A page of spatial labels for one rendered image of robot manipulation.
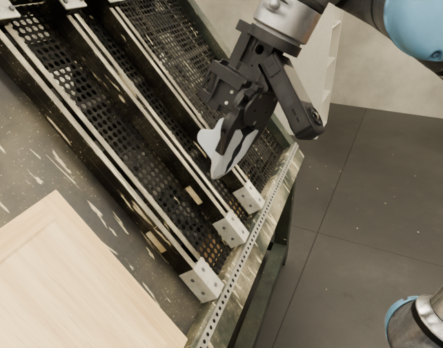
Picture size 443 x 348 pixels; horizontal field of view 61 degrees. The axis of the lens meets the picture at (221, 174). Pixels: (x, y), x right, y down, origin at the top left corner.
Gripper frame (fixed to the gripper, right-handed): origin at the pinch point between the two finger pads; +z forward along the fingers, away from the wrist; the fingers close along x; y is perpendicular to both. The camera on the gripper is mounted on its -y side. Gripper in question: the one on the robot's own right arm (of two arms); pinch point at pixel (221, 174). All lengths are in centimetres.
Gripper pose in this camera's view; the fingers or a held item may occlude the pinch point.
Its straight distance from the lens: 54.2
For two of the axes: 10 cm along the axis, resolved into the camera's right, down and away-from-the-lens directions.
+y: -7.0, -5.7, 4.3
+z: -4.3, 8.2, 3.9
